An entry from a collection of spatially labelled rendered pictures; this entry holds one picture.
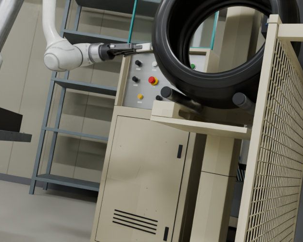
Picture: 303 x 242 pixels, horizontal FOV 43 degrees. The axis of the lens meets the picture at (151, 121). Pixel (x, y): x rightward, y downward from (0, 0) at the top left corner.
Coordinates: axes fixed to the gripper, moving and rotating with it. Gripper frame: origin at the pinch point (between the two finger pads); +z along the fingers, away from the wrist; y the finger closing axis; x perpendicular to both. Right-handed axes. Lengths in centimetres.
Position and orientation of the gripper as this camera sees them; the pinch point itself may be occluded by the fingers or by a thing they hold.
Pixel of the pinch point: (143, 47)
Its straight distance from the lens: 171.4
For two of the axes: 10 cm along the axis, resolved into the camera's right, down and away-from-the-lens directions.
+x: -0.5, 9.9, -1.4
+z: 8.9, -0.2, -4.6
